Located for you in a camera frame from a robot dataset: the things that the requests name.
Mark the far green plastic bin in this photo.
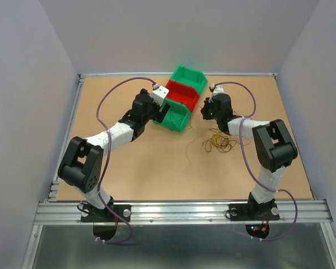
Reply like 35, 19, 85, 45
170, 65, 208, 95

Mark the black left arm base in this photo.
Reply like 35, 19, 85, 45
77, 203, 132, 223

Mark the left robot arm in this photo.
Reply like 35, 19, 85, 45
58, 86, 170, 221

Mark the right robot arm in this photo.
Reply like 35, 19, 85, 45
201, 93, 298, 219

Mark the aluminium mounting rail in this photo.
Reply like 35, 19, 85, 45
34, 200, 333, 226

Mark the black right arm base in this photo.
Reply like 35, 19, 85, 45
226, 201, 280, 221

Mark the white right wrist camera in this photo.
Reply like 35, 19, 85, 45
209, 84, 225, 97

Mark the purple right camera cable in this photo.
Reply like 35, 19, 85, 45
217, 81, 299, 242

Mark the thin wire bundle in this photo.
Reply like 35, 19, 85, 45
184, 127, 249, 168

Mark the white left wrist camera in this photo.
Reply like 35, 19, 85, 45
150, 83, 169, 106

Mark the red plastic bin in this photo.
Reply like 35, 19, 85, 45
165, 80, 200, 112

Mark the green plastic bin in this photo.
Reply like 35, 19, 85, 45
170, 65, 208, 95
153, 99, 191, 132

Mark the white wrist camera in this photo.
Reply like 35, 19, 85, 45
209, 84, 225, 97
150, 83, 169, 106

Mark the red striped thin wire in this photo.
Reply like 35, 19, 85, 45
167, 110, 192, 131

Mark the near green plastic bin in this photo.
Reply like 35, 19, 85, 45
153, 99, 191, 132

